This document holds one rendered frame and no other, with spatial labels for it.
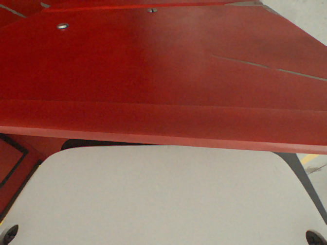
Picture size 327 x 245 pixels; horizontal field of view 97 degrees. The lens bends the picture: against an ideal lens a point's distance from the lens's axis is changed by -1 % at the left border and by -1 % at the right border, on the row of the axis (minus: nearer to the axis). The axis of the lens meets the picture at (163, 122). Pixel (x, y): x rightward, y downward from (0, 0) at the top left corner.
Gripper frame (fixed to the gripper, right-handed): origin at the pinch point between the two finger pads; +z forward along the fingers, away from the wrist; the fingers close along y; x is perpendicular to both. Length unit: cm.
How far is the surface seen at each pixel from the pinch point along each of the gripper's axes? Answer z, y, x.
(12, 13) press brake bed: 11.2, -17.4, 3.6
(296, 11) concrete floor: 69, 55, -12
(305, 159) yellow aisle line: 62, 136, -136
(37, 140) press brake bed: 3.1, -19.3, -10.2
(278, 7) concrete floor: 70, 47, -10
